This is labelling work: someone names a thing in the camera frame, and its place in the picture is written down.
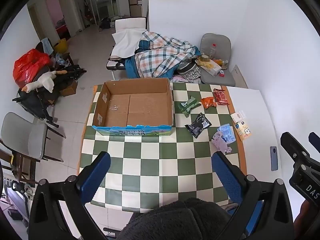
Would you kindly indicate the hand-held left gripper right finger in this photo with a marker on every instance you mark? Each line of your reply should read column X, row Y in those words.
column 226, row 177

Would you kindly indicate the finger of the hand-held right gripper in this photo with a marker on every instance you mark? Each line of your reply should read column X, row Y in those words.
column 291, row 145
column 315, row 141

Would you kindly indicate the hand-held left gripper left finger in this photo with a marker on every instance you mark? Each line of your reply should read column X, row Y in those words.
column 96, row 177

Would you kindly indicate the purple cloth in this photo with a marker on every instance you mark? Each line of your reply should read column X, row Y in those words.
column 220, row 141

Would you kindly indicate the blue tissue pack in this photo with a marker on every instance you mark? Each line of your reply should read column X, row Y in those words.
column 228, row 133

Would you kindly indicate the yellow cartoon tissue pack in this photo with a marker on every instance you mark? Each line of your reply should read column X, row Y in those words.
column 243, row 130

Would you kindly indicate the black snack packet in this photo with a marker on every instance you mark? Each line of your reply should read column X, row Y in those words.
column 198, row 125

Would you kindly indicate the white cigarette box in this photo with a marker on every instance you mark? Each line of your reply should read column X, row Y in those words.
column 238, row 116

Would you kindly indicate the orange snack packet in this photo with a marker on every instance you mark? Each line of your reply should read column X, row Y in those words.
column 208, row 102

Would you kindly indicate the red snack packet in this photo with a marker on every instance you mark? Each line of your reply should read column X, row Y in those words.
column 221, row 97

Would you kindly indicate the green snack packet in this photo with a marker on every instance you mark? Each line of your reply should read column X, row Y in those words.
column 188, row 105

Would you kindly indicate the person's right hand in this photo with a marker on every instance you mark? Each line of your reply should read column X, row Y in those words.
column 303, row 212

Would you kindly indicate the blue-grey smartphone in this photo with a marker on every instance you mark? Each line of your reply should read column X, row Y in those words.
column 274, row 158

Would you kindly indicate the green white checkered mat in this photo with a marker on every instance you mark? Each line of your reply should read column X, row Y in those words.
column 155, row 160

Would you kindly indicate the dark fleece garment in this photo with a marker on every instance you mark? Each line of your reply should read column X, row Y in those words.
column 175, row 220

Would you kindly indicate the grey seat wooden chair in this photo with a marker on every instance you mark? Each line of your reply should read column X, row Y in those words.
column 22, row 135

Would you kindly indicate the white leaning panel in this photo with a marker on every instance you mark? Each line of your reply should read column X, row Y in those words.
column 238, row 76

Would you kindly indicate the small brown cardboard box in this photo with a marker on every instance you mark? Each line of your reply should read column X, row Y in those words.
column 68, row 88

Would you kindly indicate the pile of dark clothes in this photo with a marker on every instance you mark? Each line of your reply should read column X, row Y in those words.
column 32, row 102

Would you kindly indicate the pink cloth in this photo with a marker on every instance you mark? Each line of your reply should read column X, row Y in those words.
column 180, row 80

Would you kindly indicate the orange wrapper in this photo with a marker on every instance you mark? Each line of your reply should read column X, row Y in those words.
column 220, row 61

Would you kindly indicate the white goose plush toy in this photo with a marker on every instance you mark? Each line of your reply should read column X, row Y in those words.
column 42, row 81

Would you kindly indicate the black white patterned cloth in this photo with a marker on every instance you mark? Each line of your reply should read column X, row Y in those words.
column 191, row 72

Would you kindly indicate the black folding bed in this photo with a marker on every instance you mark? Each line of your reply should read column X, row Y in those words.
column 113, row 63

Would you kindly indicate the clear plastic bottle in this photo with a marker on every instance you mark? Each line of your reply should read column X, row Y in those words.
column 213, row 52

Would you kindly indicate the clear plastic bag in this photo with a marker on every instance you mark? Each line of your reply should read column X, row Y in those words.
column 61, row 59

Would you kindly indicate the grey padded chair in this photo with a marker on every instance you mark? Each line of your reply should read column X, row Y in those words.
column 220, row 41

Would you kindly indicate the red plastic bag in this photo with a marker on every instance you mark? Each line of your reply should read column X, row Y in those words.
column 27, row 65

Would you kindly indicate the white pillow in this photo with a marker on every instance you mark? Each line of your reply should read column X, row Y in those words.
column 125, row 42

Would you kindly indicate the plaid blanket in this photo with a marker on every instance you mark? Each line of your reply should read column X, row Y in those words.
column 160, row 55

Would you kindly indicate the light blue towel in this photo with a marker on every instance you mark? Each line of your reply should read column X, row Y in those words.
column 47, row 45

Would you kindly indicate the black bag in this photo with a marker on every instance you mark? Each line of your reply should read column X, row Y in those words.
column 105, row 23

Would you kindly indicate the white cushioned chair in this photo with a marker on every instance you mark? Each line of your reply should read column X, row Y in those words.
column 130, row 24

